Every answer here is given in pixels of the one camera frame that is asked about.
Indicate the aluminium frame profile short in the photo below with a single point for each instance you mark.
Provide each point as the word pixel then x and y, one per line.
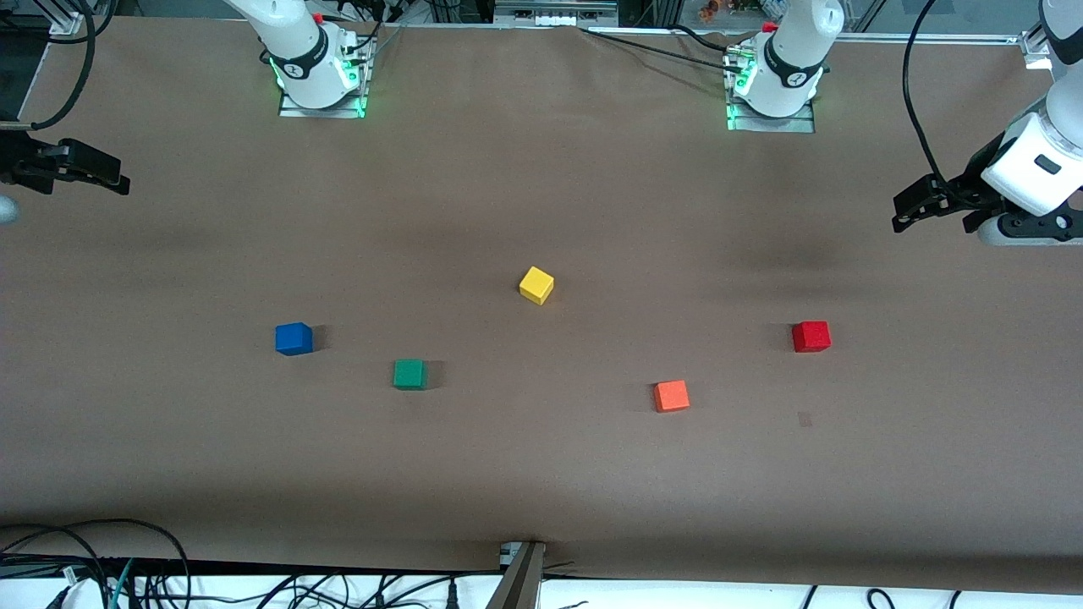
pixel 68 21

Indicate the brown table cover sheet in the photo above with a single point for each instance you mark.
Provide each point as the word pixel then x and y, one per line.
pixel 541 474

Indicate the aluminium bar with bracket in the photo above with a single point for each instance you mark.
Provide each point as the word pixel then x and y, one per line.
pixel 518 584

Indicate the blue cube block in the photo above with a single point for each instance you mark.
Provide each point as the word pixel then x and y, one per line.
pixel 293 339

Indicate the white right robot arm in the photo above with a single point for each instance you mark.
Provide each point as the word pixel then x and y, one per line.
pixel 296 51

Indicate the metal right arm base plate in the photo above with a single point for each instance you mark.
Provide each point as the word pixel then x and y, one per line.
pixel 326 112

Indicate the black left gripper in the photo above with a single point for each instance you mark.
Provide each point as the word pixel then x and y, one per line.
pixel 970 179

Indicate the green cube block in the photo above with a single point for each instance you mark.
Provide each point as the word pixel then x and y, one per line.
pixel 409 375

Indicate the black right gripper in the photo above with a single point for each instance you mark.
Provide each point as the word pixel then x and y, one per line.
pixel 19 163

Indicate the small orange background toy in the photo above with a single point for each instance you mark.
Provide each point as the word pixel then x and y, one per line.
pixel 709 8

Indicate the yellow cube block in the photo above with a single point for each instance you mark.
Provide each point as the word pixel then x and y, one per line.
pixel 536 285

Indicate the orange cube block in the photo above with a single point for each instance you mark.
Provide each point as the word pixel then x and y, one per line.
pixel 671 396

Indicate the white power strip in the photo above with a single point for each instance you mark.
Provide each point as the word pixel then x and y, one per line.
pixel 554 12

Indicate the aluminium frame profile with rail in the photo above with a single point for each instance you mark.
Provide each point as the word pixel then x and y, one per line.
pixel 1034 46

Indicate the red cube block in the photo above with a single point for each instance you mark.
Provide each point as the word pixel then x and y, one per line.
pixel 810 337

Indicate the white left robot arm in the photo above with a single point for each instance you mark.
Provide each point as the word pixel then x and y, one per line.
pixel 791 51

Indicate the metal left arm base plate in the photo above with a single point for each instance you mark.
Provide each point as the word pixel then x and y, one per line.
pixel 778 125

